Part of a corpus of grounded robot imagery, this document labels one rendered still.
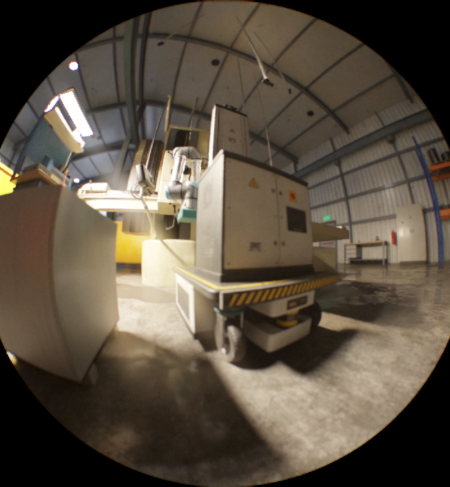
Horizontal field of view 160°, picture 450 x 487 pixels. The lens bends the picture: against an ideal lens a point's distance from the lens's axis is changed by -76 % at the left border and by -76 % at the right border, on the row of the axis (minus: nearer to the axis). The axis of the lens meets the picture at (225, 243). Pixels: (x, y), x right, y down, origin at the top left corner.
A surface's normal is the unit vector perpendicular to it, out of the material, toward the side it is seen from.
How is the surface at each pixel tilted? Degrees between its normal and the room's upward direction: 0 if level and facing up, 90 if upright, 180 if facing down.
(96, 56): 169
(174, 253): 90
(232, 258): 90
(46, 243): 90
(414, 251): 90
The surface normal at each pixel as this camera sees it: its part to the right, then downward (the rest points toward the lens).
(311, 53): -0.19, 0.97
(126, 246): 0.36, -0.07
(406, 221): -0.93, -0.04
